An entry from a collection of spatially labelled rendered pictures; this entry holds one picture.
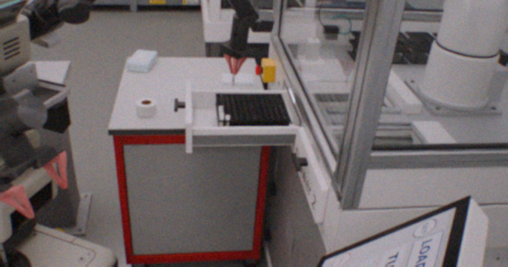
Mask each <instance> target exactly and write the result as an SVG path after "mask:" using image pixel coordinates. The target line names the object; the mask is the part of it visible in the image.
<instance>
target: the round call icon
mask: <svg viewBox="0 0 508 267"><path fill-rule="evenodd" d="M352 252H354V250H351V251H348V252H347V253H344V254H340V255H338V256H336V258H335V260H334V262H333V264H331V266H330V267H344V266H347V264H348V261H349V260H350V257H351V254H352Z"/></svg>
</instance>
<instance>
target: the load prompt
mask: <svg viewBox="0 0 508 267"><path fill-rule="evenodd" d="M444 230H445V229H443V230H441V231H439V232H437V233H434V234H431V235H428V236H425V237H424V238H419V239H417V241H414V243H413V246H412V248H411V251H410V253H409V257H408V259H407V264H406V266H405V267H435V266H436V262H437V258H438V252H439V249H440V246H441V240H442V237H443V234H444Z"/></svg>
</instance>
